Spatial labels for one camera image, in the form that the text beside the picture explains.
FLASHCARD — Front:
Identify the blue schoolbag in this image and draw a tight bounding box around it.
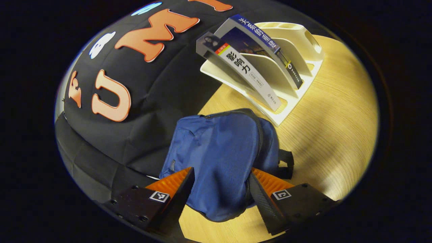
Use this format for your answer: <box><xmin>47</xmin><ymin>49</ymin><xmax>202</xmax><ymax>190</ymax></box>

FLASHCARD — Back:
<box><xmin>159</xmin><ymin>108</ymin><xmax>295</xmax><ymax>222</ymax></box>

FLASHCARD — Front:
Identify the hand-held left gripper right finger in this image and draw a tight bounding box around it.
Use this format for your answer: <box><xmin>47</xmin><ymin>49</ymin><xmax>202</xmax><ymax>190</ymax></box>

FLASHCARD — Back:
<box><xmin>247</xmin><ymin>167</ymin><xmax>342</xmax><ymax>236</ymax></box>

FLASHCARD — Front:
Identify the white bookshelf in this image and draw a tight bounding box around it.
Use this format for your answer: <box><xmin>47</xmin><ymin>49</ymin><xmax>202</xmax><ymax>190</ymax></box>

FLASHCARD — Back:
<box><xmin>200</xmin><ymin>22</ymin><xmax>326</xmax><ymax>127</ymax></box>

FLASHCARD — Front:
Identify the grey and white book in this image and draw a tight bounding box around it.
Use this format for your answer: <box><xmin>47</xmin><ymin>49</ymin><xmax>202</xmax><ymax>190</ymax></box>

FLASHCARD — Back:
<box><xmin>196</xmin><ymin>32</ymin><xmax>282</xmax><ymax>112</ymax></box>

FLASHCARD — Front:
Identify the dark blue book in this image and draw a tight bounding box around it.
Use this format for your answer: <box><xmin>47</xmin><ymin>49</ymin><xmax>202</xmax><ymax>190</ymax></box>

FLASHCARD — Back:
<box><xmin>214</xmin><ymin>14</ymin><xmax>304</xmax><ymax>90</ymax></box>

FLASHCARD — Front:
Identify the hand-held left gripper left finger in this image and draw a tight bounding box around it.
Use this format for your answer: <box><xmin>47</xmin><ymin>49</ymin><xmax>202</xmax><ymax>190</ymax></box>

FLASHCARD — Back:
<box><xmin>104</xmin><ymin>167</ymin><xmax>196</xmax><ymax>236</ymax></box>

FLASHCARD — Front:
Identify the black backdrop cloth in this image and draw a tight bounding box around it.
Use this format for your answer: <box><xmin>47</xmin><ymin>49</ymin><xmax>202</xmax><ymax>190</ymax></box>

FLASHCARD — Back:
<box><xmin>54</xmin><ymin>0</ymin><xmax>338</xmax><ymax>203</ymax></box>

